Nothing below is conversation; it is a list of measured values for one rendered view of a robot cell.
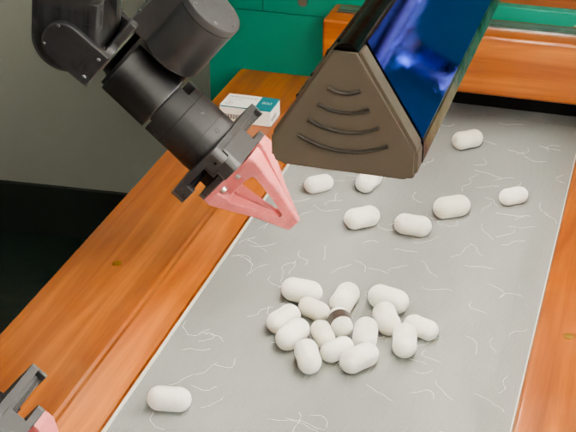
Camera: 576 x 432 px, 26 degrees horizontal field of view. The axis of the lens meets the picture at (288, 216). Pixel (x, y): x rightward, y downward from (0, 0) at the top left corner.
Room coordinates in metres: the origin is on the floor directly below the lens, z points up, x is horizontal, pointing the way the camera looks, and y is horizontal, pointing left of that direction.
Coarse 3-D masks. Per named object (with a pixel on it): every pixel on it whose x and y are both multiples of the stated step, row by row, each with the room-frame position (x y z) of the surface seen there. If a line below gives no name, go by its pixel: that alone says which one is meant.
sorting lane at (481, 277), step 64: (448, 128) 1.31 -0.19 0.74; (512, 128) 1.31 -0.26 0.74; (320, 192) 1.15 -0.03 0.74; (384, 192) 1.15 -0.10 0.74; (448, 192) 1.15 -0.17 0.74; (256, 256) 1.02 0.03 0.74; (320, 256) 1.02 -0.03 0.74; (384, 256) 1.02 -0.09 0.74; (448, 256) 1.02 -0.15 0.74; (512, 256) 1.02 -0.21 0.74; (192, 320) 0.91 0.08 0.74; (256, 320) 0.91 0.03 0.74; (448, 320) 0.91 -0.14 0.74; (512, 320) 0.91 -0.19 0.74; (192, 384) 0.82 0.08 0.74; (256, 384) 0.82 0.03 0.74; (320, 384) 0.82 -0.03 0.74; (384, 384) 0.82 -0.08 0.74; (448, 384) 0.82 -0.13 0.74; (512, 384) 0.82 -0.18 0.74
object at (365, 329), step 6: (360, 318) 0.88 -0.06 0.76; (366, 318) 0.88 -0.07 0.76; (360, 324) 0.87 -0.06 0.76; (366, 324) 0.87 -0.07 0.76; (372, 324) 0.87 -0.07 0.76; (354, 330) 0.87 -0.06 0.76; (360, 330) 0.86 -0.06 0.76; (366, 330) 0.86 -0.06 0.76; (372, 330) 0.87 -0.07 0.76; (354, 336) 0.86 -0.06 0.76; (360, 336) 0.86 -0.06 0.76; (366, 336) 0.86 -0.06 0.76; (372, 336) 0.86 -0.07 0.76; (354, 342) 0.86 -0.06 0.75; (360, 342) 0.86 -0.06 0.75; (372, 342) 0.86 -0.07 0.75
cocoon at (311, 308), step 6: (300, 300) 0.92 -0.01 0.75; (306, 300) 0.92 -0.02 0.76; (312, 300) 0.91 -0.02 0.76; (318, 300) 0.92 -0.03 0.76; (300, 306) 0.91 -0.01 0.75; (306, 306) 0.91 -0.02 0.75; (312, 306) 0.91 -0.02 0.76; (318, 306) 0.91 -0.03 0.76; (324, 306) 0.91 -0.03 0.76; (306, 312) 0.91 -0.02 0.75; (312, 312) 0.90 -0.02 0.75; (318, 312) 0.90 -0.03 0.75; (324, 312) 0.90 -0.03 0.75; (312, 318) 0.90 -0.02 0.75; (318, 318) 0.90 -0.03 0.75; (324, 318) 0.90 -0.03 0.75
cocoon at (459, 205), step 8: (440, 200) 1.09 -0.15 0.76; (448, 200) 1.09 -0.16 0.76; (456, 200) 1.09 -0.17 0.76; (464, 200) 1.10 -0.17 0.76; (440, 208) 1.09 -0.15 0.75; (448, 208) 1.09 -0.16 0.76; (456, 208) 1.09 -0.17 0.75; (464, 208) 1.09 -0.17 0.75; (440, 216) 1.09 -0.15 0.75; (448, 216) 1.09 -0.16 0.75; (456, 216) 1.09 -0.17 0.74
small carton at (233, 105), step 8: (232, 96) 1.30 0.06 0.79; (240, 96) 1.30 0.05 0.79; (248, 96) 1.30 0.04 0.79; (256, 96) 1.30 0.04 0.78; (224, 104) 1.28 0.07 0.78; (232, 104) 1.28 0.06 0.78; (240, 104) 1.28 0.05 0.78; (248, 104) 1.28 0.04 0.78; (256, 104) 1.28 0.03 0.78; (264, 104) 1.28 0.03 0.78; (272, 104) 1.28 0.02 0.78; (224, 112) 1.28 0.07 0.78; (232, 112) 1.27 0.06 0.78; (240, 112) 1.27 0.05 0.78; (264, 112) 1.26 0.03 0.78; (272, 112) 1.26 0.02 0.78; (232, 120) 1.27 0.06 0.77; (256, 120) 1.26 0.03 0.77; (264, 120) 1.26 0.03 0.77; (272, 120) 1.26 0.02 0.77
